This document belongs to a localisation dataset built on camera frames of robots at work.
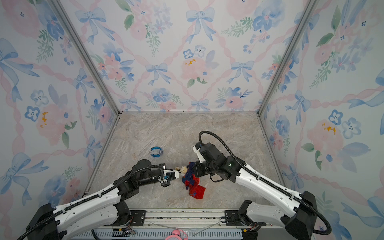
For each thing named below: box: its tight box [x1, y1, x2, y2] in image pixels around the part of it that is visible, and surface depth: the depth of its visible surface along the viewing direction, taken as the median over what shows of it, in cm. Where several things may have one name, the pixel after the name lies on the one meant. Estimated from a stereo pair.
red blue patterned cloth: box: [181, 161, 206, 200], surface depth 79 cm
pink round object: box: [164, 229, 189, 240], surface depth 69 cm
